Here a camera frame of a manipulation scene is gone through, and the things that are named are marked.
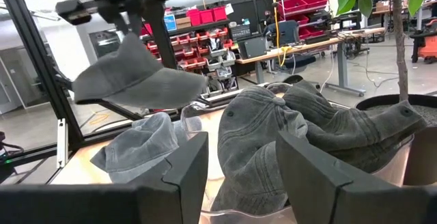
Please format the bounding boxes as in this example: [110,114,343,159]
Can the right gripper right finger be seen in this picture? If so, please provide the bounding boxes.
[275,130,353,224]

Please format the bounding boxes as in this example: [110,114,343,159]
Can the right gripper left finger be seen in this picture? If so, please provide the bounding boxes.
[131,131,210,224]

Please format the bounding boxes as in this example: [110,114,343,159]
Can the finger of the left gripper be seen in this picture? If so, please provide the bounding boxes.
[112,12,130,36]
[128,7,145,38]

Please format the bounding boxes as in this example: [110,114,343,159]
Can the dark grey cap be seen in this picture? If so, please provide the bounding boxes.
[71,32,209,111]
[283,79,427,173]
[210,85,310,216]

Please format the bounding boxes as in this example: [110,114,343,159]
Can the blue-grey cap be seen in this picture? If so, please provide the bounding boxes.
[90,111,192,184]

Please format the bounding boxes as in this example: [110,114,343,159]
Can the clear plastic bin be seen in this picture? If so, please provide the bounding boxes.
[179,100,228,184]
[199,80,416,224]

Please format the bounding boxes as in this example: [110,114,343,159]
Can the shelf with red bins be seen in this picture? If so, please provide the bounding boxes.
[141,5,240,95]

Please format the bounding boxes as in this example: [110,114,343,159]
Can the black equipment box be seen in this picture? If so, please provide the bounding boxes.
[237,34,268,60]

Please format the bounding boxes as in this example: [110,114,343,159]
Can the wooden workbench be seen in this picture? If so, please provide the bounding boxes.
[235,27,386,98]

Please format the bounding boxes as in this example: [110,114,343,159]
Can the green potted plant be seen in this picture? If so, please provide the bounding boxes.
[309,0,437,187]

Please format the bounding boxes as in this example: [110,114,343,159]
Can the red bin rack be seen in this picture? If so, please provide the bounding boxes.
[277,0,330,42]

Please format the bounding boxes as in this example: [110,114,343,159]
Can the orange shop vacuum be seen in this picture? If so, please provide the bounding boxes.
[408,18,437,64]

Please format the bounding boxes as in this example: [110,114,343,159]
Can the black aluminium table frame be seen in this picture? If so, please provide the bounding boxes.
[0,0,240,184]

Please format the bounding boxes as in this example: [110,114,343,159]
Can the silver frame bracket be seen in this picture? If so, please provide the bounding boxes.
[56,117,69,169]

